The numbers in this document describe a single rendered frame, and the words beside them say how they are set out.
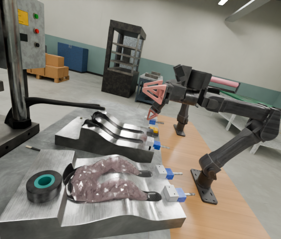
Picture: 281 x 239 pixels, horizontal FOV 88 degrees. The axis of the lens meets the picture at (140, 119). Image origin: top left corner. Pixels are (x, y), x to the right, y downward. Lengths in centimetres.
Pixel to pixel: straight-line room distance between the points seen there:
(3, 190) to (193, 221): 67
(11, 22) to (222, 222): 120
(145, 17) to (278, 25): 517
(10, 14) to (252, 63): 795
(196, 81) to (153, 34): 685
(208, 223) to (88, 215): 44
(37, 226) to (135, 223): 25
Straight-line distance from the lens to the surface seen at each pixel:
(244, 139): 73
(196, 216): 70
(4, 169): 78
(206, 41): 752
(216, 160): 73
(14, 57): 95
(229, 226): 76
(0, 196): 69
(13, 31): 94
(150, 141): 77
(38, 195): 47
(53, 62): 560
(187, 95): 56
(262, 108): 70
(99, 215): 49
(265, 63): 841
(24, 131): 104
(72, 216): 50
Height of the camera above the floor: 130
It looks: 22 degrees down
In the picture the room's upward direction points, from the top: 14 degrees clockwise
